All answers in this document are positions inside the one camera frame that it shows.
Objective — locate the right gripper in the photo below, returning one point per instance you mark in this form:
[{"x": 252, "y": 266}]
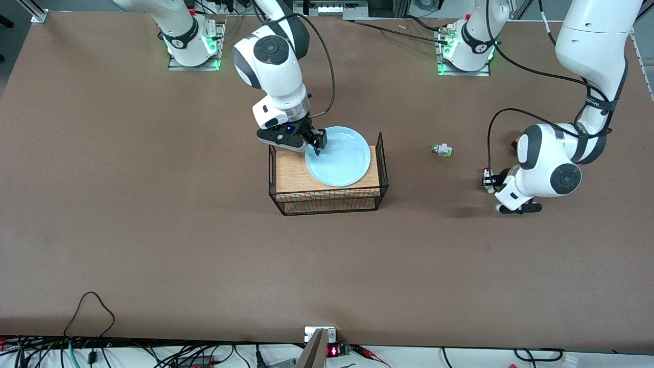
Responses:
[{"x": 308, "y": 129}]

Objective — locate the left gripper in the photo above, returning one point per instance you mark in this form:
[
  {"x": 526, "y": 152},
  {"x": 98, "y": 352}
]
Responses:
[{"x": 501, "y": 177}]

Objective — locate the red push button switch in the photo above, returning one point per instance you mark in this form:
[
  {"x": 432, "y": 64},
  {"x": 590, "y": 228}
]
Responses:
[{"x": 489, "y": 189}]

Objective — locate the light blue round plate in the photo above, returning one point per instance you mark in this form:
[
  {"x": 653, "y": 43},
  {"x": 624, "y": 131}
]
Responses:
[{"x": 340, "y": 161}]

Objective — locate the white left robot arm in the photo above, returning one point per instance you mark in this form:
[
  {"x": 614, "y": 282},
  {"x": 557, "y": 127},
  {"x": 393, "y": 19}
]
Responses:
[{"x": 587, "y": 46}]

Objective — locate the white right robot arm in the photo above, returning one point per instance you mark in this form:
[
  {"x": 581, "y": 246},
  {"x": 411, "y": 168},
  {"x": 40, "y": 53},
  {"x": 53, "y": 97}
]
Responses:
[{"x": 278, "y": 76}]

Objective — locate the wooden shelf board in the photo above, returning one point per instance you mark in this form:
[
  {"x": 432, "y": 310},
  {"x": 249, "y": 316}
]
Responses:
[{"x": 291, "y": 174}]

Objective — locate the circuit board with red display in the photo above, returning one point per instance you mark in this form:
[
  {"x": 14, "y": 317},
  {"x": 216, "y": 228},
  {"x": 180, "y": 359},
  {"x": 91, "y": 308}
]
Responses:
[{"x": 334, "y": 350}]

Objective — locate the red test clip leads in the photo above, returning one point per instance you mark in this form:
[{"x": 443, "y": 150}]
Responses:
[{"x": 370, "y": 355}]

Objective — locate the black power adapter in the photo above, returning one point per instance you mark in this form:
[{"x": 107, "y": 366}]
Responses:
[{"x": 196, "y": 361}]

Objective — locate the orange button enclosure box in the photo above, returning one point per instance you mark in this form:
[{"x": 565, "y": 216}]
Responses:
[{"x": 515, "y": 144}]

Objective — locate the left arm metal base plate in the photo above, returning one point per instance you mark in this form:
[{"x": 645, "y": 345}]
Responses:
[{"x": 462, "y": 73}]

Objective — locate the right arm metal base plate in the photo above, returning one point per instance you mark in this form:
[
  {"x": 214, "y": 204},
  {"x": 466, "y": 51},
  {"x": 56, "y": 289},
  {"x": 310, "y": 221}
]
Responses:
[{"x": 220, "y": 46}]

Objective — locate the perforated metal edge rail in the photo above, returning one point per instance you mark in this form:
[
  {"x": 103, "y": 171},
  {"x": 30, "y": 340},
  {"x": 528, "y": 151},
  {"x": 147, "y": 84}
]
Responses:
[{"x": 643, "y": 66}]

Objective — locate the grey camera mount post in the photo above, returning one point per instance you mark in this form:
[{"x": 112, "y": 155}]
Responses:
[{"x": 314, "y": 352}]

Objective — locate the aluminium profile corner post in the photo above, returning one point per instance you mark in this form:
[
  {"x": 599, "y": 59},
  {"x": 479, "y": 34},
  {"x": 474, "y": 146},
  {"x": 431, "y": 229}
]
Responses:
[{"x": 36, "y": 13}]

